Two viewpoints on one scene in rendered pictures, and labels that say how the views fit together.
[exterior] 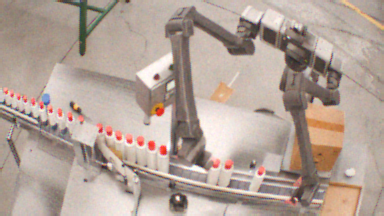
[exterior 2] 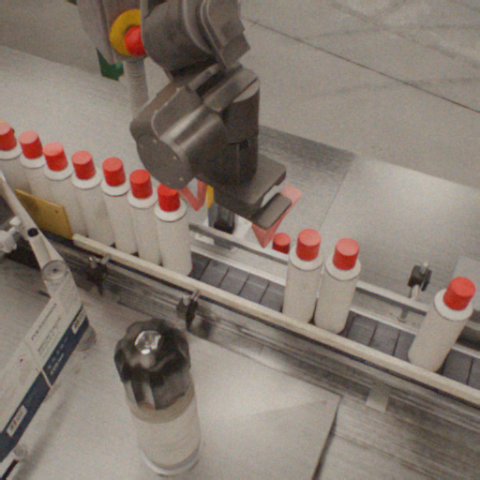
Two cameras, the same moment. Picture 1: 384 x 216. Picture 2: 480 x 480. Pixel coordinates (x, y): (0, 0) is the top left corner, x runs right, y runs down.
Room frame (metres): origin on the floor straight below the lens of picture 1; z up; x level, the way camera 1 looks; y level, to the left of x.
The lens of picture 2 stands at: (0.84, -0.15, 1.74)
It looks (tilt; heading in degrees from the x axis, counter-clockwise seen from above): 51 degrees down; 14
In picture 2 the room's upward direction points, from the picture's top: straight up
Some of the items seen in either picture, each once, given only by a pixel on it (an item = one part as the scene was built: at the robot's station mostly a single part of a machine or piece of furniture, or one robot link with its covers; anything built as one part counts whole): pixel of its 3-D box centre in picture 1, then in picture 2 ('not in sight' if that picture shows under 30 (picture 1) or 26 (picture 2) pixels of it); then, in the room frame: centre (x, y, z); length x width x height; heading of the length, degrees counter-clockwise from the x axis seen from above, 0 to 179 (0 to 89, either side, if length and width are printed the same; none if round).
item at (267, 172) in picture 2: (197, 151); (230, 151); (1.27, -0.03, 1.32); 0.10 x 0.07 x 0.07; 68
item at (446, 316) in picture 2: (257, 179); (442, 325); (1.34, -0.33, 0.98); 0.05 x 0.05 x 0.20
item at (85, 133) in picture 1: (84, 132); not in sight; (1.38, 0.47, 1.14); 0.14 x 0.11 x 0.01; 79
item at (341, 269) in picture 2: (226, 173); (337, 287); (1.36, -0.18, 0.98); 0.05 x 0.05 x 0.20
